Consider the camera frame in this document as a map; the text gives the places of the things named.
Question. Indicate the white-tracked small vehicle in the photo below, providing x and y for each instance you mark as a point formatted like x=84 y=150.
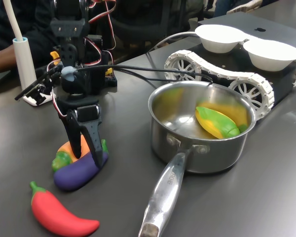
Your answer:
x=249 y=81

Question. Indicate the pale grey putty lump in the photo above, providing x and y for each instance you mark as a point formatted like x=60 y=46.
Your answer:
x=68 y=72

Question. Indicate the white post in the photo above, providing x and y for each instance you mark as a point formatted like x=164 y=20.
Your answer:
x=24 y=61

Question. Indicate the red toy chilli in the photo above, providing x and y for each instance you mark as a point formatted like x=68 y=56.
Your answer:
x=54 y=212

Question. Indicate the orange toy carrot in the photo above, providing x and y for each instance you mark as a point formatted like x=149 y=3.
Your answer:
x=82 y=148

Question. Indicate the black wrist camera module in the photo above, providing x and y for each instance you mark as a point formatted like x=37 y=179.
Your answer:
x=32 y=90

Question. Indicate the black office chair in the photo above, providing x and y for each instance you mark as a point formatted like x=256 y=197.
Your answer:
x=138 y=27

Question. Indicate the person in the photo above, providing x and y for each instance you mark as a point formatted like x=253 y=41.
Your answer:
x=244 y=6
x=39 y=39

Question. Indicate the black and yellow clip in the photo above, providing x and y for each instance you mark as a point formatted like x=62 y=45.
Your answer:
x=54 y=56

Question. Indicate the yellow green toy corn cob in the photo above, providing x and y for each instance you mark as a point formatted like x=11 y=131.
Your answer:
x=212 y=121

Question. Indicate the white bowl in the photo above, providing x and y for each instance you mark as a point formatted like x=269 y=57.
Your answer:
x=219 y=37
x=271 y=55

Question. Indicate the purple toy aubergine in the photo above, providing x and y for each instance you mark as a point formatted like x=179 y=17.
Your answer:
x=76 y=172

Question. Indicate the grey laptop with logo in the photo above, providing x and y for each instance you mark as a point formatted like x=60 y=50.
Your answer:
x=273 y=24

